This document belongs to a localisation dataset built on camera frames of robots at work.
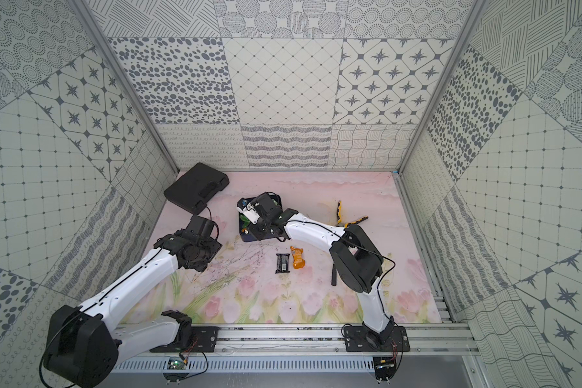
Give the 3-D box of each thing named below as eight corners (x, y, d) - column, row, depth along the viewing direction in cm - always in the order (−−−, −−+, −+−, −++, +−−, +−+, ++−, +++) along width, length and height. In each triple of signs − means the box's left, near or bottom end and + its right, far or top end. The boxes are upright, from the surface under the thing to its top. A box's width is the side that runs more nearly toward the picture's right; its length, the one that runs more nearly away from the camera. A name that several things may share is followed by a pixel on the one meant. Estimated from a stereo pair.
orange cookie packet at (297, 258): (293, 269, 90) (293, 267, 89) (290, 248, 96) (290, 246, 94) (305, 267, 91) (306, 265, 89) (302, 247, 96) (302, 244, 95)
